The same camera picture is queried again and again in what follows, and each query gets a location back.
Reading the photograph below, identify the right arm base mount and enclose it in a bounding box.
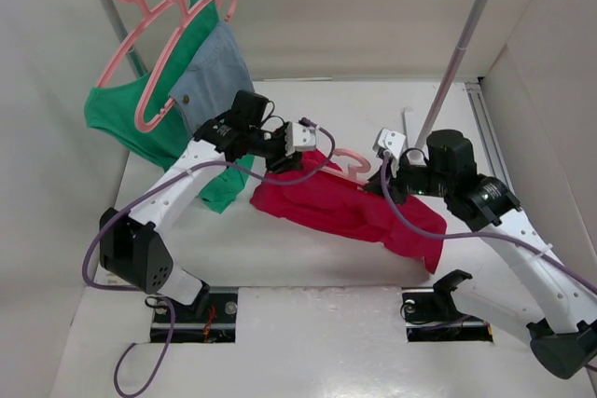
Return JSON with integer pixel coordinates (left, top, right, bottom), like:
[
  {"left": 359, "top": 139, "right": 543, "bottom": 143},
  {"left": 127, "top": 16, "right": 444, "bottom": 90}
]
[{"left": 399, "top": 288, "right": 493, "bottom": 343}]

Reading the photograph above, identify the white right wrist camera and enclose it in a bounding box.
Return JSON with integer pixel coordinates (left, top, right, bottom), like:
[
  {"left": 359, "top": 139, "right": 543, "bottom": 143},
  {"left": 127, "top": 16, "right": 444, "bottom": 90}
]
[{"left": 373, "top": 128, "right": 406, "bottom": 177}]

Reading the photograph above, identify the red t shirt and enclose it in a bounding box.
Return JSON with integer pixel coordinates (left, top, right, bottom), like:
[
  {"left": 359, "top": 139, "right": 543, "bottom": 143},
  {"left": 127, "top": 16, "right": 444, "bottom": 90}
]
[{"left": 250, "top": 172, "right": 443, "bottom": 273}]

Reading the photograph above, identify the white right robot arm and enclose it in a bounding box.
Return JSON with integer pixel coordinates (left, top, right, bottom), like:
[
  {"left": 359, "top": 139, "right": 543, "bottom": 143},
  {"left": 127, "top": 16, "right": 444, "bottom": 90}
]
[{"left": 366, "top": 129, "right": 596, "bottom": 379}]

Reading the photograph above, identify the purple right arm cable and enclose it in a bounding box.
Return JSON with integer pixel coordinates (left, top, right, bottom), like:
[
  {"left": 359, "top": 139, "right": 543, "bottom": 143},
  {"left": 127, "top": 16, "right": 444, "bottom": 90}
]
[{"left": 379, "top": 150, "right": 597, "bottom": 371}]

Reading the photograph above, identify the pink hanger with clothes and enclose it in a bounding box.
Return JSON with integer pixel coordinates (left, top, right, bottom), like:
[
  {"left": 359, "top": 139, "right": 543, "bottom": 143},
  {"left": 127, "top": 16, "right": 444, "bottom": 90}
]
[{"left": 134, "top": 0, "right": 239, "bottom": 132}]

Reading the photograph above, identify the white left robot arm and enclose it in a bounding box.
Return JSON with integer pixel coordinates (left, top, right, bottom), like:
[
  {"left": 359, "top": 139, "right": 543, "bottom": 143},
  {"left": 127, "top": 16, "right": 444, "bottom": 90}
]
[{"left": 99, "top": 90, "right": 316, "bottom": 321}]

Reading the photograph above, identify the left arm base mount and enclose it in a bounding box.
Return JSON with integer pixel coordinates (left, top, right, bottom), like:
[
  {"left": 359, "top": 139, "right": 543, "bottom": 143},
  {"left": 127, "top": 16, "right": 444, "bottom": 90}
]
[{"left": 145, "top": 287, "right": 239, "bottom": 344}]

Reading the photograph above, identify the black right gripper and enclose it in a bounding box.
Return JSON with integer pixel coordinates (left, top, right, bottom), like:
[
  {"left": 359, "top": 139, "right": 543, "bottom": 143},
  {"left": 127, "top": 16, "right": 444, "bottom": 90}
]
[{"left": 362, "top": 149, "right": 451, "bottom": 206}]

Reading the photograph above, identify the green t shirt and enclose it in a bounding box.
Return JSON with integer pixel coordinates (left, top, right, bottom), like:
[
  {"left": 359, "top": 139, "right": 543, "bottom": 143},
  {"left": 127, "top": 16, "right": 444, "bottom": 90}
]
[{"left": 83, "top": 0, "right": 256, "bottom": 215}]

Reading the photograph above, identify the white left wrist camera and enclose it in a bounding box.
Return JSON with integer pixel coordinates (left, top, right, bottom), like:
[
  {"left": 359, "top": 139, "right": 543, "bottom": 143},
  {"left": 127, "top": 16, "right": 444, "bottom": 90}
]
[{"left": 285, "top": 122, "right": 317, "bottom": 156}]

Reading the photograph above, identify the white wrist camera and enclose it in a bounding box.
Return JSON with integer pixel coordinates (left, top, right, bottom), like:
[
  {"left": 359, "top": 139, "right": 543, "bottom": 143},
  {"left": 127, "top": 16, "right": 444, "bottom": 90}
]
[
  {"left": 285, "top": 122, "right": 317, "bottom": 156},
  {"left": 373, "top": 128, "right": 406, "bottom": 177}
]

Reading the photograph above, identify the blue denim garment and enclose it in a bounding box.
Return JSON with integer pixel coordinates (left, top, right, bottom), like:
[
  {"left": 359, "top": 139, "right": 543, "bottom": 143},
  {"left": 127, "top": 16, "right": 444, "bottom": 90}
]
[{"left": 169, "top": 21, "right": 254, "bottom": 135}]

